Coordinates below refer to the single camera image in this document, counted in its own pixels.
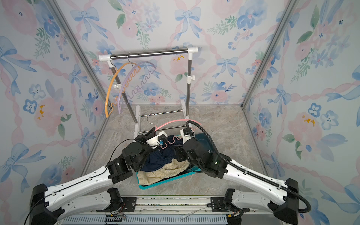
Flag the pink clothes hanger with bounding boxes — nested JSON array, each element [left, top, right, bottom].
[[146, 113, 203, 151]]

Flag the navy blue shorts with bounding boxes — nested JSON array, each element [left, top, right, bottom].
[[141, 135, 183, 172]]

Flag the beige shorts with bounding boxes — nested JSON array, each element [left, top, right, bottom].
[[137, 158, 190, 186]]

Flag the lilac clothes hanger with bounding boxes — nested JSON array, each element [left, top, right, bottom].
[[117, 61, 157, 114]]

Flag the orange clothes hanger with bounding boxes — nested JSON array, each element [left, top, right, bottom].
[[105, 61, 138, 118]]

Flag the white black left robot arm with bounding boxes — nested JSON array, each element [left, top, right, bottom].
[[24, 128, 157, 225]]

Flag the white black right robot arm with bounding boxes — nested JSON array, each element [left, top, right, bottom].
[[182, 136, 312, 225]]

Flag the teal perforated plastic basket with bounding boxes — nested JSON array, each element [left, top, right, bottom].
[[136, 165, 202, 190]]

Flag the white metal clothes rack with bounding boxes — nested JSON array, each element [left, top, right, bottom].
[[98, 47, 199, 136]]

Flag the dark teal plastic bin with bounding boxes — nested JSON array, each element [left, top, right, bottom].
[[188, 133, 213, 173]]

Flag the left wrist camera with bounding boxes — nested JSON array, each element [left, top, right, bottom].
[[146, 131, 168, 149]]

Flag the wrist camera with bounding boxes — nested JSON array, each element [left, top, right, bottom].
[[146, 131, 168, 149], [181, 128, 195, 144]]

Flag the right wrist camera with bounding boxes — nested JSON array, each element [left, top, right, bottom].
[[181, 128, 195, 144]]

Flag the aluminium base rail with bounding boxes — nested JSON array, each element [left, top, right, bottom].
[[56, 196, 283, 225]]

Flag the black corrugated cable conduit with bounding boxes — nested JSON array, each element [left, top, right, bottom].
[[185, 120, 312, 213]]

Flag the silver aluminium corner post left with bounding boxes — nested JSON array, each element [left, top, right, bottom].
[[45, 0, 106, 102]]

